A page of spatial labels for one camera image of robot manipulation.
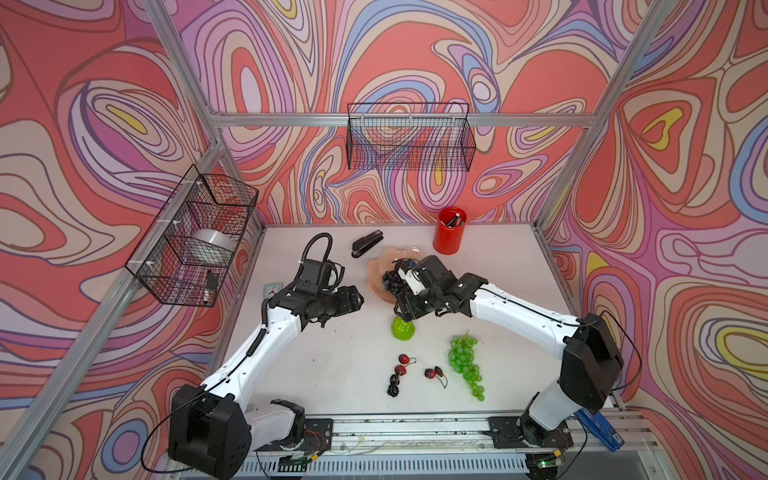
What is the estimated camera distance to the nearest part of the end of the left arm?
0.57 meters

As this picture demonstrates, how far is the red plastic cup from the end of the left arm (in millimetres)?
423

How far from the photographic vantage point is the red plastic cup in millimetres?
1045
